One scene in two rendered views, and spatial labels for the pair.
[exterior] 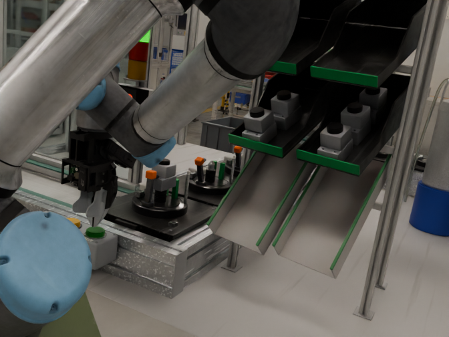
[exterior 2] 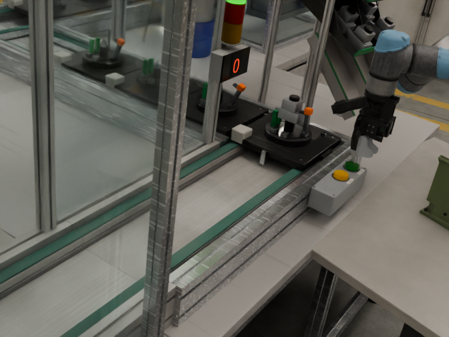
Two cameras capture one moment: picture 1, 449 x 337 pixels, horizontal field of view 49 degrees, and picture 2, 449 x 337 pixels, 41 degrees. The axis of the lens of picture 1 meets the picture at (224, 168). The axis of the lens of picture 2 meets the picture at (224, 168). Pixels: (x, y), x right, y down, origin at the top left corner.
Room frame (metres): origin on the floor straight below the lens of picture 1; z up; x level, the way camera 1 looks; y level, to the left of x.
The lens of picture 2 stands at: (1.19, 1.76, 1.74)
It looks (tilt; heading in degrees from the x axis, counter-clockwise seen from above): 30 degrees down; 275
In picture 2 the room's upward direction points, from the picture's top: 8 degrees clockwise
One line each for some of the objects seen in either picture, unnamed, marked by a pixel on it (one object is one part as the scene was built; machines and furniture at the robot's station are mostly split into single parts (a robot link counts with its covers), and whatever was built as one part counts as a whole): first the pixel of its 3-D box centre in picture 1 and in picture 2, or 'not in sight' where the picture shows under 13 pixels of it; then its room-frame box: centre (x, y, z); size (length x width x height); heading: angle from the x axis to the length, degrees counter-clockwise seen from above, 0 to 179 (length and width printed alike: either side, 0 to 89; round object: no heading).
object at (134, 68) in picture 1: (137, 69); (232, 31); (1.36, 0.27, 1.28); 0.05 x 0.05 x 0.05
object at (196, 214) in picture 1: (158, 211); (286, 138); (1.17, 0.15, 0.96); 0.24 x 0.24 x 0.02; 64
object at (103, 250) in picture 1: (70, 238); (338, 186); (1.01, 0.32, 0.93); 0.21 x 0.07 x 0.06; 64
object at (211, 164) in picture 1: (210, 173); (218, 94); (1.40, 0.04, 1.01); 0.24 x 0.24 x 0.13; 64
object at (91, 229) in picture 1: (95, 234); (351, 167); (0.98, 0.25, 0.96); 0.04 x 0.04 x 0.02
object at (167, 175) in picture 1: (165, 172); (289, 106); (1.18, 0.14, 1.06); 0.08 x 0.04 x 0.07; 154
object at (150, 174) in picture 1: (152, 185); (304, 120); (1.13, 0.17, 1.04); 0.04 x 0.02 x 0.08; 154
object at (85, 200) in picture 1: (83, 206); (362, 151); (0.97, 0.28, 1.03); 0.06 x 0.03 x 0.09; 154
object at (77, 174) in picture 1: (91, 158); (375, 114); (0.96, 0.27, 1.13); 0.09 x 0.08 x 0.12; 154
